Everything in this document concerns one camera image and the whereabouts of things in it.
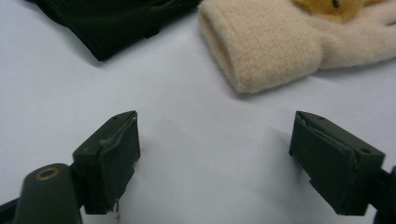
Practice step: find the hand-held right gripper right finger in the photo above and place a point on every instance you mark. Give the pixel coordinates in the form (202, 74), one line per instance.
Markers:
(336, 168)

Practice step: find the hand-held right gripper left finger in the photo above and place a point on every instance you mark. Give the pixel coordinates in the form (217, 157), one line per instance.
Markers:
(109, 168)

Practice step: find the tan wooden block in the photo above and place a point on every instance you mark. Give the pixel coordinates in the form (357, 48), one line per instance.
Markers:
(264, 46)

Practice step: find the black glove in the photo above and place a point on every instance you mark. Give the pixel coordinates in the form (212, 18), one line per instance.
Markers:
(93, 25)

